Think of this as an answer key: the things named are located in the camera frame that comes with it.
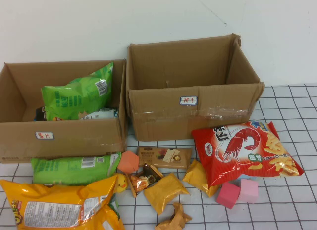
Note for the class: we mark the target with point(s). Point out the green chip bag with barcode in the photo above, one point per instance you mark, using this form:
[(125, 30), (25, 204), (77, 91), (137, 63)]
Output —
[(74, 96)]

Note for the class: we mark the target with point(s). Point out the large yellow chip bag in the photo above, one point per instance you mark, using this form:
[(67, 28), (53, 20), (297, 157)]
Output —
[(49, 197)]

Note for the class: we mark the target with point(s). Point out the crumpled tan wrapper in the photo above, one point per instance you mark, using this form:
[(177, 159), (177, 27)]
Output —
[(177, 217)]

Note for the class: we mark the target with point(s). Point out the white label with red writing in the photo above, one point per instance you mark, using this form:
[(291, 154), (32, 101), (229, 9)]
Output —
[(44, 135), (188, 101)]

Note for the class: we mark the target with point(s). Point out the light pink foam cube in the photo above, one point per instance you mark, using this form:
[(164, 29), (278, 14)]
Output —
[(248, 191)]

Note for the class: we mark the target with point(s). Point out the yellow snack packet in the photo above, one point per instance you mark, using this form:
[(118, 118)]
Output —
[(163, 193), (195, 178)]

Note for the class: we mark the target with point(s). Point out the tall cardboard box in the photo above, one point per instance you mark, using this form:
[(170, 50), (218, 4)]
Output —
[(161, 126)]

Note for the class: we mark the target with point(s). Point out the small brown orange snack packet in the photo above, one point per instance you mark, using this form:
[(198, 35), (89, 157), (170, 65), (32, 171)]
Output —
[(146, 179)]

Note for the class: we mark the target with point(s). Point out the dark pink foam cube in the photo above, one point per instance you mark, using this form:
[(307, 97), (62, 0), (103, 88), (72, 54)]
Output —
[(227, 195)]

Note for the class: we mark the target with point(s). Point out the green chip bag with QR code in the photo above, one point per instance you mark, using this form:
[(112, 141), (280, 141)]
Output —
[(69, 169)]

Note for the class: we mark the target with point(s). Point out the white grid tablecloth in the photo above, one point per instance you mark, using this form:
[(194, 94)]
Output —
[(284, 202)]

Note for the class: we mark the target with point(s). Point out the brown biscuit packet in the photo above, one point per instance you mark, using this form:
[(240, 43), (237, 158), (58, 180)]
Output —
[(153, 157)]

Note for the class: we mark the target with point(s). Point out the orange foam block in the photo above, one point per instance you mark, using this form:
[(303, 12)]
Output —
[(127, 162)]

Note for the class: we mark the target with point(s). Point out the low cardboard box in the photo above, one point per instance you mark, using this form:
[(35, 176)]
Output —
[(74, 141)]

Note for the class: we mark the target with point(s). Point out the black snack bag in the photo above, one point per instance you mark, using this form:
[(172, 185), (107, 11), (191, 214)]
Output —
[(39, 115)]

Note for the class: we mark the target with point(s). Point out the red shrimp cracker bag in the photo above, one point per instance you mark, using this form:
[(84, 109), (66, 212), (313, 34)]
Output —
[(235, 151)]

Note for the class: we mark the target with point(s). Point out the yellow rubber duck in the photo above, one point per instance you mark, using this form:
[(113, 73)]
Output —
[(121, 183)]

